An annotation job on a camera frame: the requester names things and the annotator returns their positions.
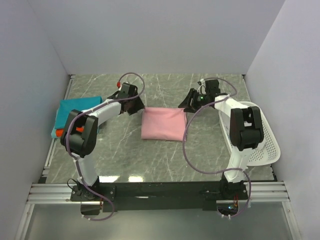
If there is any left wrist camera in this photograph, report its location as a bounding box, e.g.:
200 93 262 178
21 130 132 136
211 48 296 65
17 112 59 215
116 81 130 91

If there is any white plastic basket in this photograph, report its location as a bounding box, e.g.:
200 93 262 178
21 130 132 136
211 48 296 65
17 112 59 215
218 109 281 167

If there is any white t-shirt in basket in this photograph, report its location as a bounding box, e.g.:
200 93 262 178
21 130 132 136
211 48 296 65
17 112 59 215
256 139 266 151

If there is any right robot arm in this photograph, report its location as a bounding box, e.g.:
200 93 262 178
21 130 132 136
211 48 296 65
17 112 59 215
178 77 264 200

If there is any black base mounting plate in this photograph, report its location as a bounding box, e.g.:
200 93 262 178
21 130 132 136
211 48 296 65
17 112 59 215
70 180 249 215

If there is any pink t-shirt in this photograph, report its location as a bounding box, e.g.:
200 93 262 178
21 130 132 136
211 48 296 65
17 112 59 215
141 107 187 142

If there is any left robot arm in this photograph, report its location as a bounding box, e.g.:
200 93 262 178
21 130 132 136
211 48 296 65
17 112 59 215
60 82 145 201

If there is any teal folded t-shirt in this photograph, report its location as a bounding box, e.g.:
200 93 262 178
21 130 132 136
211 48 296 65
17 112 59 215
51 96 103 139

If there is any orange folded t-shirt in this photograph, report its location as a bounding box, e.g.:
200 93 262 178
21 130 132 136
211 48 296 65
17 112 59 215
55 126 86 137

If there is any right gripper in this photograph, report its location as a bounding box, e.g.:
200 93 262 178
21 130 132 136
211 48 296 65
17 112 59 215
178 88 210 114

